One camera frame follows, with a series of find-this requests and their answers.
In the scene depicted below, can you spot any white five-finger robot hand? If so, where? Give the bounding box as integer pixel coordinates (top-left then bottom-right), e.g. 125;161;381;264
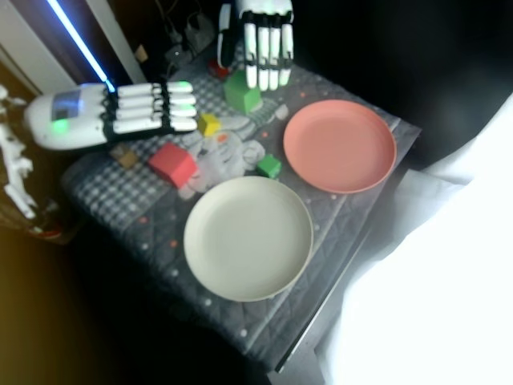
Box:
216;0;296;91
22;79;198;152

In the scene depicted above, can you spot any large green cube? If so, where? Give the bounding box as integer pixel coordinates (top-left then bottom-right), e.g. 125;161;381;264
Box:
223;70;262;114

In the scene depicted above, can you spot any large red cube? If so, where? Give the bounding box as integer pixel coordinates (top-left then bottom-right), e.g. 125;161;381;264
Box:
147;142;198;188

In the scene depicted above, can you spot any small red block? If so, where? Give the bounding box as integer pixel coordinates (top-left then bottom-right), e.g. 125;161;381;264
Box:
208;59;232;81

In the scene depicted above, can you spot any small brown block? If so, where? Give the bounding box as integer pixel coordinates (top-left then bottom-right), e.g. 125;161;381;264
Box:
111;144;137;168

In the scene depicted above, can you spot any small yellow cube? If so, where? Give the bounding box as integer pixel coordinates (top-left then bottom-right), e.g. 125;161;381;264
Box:
197;112;222;136

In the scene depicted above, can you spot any small green cube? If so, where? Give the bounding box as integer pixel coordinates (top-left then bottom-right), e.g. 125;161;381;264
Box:
256;154;283;180

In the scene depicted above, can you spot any pink plate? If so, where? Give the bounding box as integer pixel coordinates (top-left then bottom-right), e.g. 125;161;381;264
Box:
282;99;398;195

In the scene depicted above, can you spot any white plate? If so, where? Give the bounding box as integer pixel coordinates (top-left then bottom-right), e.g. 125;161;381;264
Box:
183;175;314;302

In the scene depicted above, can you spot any blue light strip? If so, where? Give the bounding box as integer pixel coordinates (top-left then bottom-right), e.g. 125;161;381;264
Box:
46;0;117;91

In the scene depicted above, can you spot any grey quilt with printed bear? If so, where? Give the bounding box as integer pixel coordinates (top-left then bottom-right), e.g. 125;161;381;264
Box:
59;43;422;371

